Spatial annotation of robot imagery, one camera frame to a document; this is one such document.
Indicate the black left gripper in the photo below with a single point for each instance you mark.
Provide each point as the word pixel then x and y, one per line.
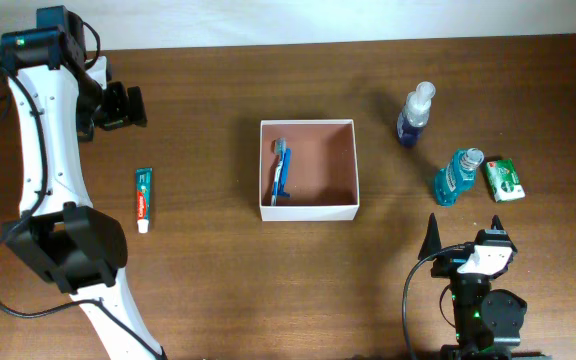
pixel 126 115

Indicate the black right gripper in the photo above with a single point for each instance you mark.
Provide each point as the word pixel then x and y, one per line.
pixel 449 261

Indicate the green Colgate toothpaste tube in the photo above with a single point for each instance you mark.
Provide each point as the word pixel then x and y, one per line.
pixel 143 194

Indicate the dark blue spray bottle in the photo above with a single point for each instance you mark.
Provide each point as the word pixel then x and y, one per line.
pixel 414 115

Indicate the blue white toothbrush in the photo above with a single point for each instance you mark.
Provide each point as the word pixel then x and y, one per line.
pixel 280 150

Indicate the blue disposable razor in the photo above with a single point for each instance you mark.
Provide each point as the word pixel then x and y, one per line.
pixel 284 174

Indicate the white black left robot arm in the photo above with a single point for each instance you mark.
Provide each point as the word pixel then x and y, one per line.
pixel 62 96

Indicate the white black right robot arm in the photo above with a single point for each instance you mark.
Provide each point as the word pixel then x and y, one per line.
pixel 487 322

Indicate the teal mouthwash bottle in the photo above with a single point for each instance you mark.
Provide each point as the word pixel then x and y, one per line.
pixel 457 176

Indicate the green soap box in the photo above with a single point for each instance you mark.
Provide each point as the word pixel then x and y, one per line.
pixel 504 180

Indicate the white cardboard box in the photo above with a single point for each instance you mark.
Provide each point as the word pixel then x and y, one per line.
pixel 323 179

